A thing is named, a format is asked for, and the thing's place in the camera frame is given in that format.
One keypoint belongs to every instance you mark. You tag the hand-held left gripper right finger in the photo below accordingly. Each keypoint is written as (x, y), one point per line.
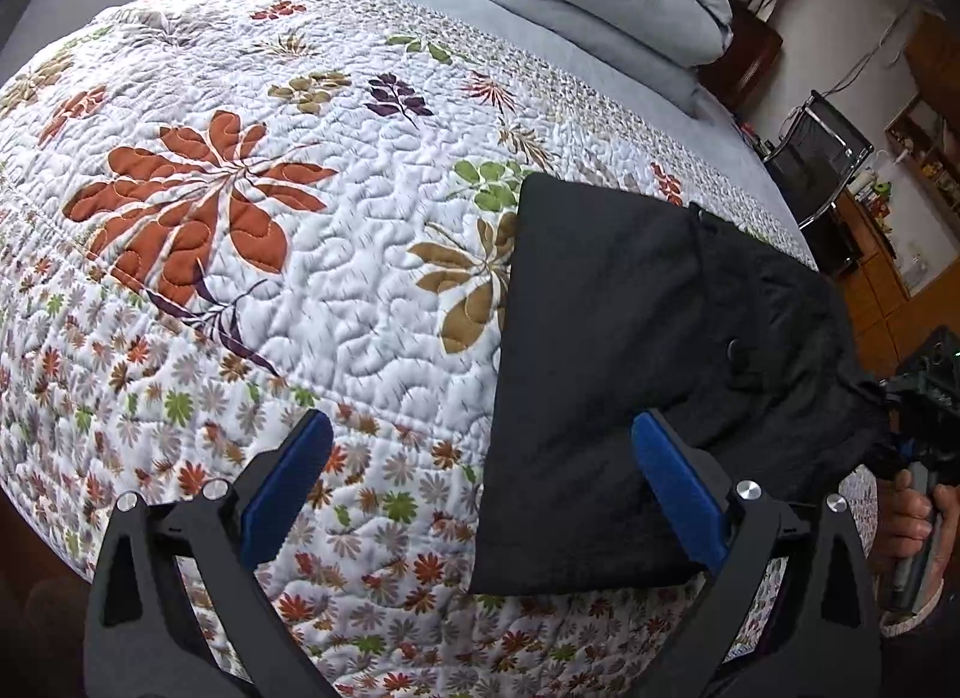
(679, 492)

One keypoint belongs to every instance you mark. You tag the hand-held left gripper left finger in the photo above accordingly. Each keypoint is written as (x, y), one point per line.
(289, 488)

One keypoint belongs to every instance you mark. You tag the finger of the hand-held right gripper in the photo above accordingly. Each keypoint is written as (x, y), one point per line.
(904, 436)

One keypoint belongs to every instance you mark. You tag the black pants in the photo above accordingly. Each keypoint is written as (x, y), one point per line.
(600, 331)

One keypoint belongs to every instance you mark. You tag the person's right hand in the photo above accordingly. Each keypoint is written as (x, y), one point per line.
(904, 525)

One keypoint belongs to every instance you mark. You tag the wooden desk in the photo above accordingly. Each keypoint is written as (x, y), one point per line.
(885, 293)

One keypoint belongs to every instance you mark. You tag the white plastic container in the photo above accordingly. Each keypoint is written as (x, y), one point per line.
(915, 259)

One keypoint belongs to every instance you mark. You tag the floral quilted bedspread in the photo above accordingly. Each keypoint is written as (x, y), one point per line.
(300, 293)

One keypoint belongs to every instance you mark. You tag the green toy figure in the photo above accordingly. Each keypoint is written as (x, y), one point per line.
(882, 188)

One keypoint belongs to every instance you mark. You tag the white bottle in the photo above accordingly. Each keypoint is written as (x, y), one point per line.
(870, 173)

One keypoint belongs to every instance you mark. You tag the black mesh office chair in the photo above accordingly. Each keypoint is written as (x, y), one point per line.
(817, 151)

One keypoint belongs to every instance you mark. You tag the red and black device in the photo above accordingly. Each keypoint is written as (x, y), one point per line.
(750, 132)

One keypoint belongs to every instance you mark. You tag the wooden wall shelf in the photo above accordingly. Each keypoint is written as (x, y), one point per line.
(930, 151)

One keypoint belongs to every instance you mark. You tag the dark wooden bed frame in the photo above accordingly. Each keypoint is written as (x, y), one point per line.
(742, 61)

